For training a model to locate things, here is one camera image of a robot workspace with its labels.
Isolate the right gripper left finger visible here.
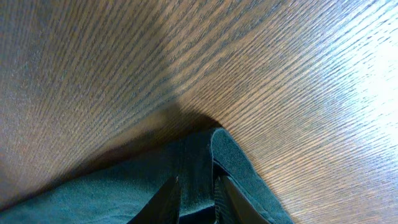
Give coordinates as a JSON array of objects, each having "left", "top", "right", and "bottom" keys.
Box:
[{"left": 127, "top": 176, "right": 181, "bottom": 224}]

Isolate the dark green Nike t-shirt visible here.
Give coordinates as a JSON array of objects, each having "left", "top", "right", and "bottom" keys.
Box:
[{"left": 1, "top": 128, "right": 291, "bottom": 223}]

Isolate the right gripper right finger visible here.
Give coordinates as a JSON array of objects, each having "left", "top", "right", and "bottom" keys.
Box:
[{"left": 214, "top": 175, "right": 269, "bottom": 224}]

